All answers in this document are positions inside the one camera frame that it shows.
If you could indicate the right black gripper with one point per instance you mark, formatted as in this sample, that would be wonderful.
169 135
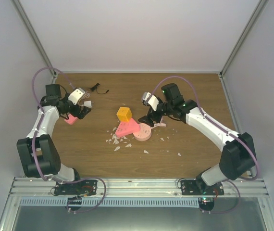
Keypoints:
149 121

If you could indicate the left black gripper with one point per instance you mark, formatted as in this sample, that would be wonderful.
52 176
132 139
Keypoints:
83 112

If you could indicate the white usb charger plug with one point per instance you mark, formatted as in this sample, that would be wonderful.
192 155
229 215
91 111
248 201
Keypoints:
88 104

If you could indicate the round pink power strip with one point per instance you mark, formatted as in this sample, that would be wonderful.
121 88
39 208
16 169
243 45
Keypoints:
145 131

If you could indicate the pink plug adapter block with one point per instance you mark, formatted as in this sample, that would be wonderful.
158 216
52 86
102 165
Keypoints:
71 119

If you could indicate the pink triangular power socket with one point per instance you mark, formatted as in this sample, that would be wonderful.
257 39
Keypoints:
126 128

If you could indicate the black power adapter with cable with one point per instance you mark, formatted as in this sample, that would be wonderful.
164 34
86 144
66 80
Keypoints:
95 89

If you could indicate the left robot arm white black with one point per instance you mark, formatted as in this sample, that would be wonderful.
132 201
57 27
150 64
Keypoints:
38 154

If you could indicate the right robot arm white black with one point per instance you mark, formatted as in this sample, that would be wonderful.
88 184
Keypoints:
237 150

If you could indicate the yellow cube socket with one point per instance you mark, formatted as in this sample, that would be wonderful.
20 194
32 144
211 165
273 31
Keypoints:
124 114

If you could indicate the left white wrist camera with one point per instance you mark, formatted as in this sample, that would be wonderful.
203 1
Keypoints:
76 95

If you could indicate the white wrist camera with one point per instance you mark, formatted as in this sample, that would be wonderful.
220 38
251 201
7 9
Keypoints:
151 100
76 95

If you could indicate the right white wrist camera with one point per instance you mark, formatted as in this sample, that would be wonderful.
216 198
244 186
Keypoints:
151 100

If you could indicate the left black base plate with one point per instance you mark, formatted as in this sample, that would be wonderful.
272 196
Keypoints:
84 188

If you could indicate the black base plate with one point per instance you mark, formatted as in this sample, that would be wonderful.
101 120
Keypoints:
84 188
189 187

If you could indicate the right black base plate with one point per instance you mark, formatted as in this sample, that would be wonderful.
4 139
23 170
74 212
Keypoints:
189 187

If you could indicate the slotted grey cable duct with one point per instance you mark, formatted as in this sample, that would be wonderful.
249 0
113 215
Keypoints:
116 202

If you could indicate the aluminium front rail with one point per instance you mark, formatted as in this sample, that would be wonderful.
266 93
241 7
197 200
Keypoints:
147 188

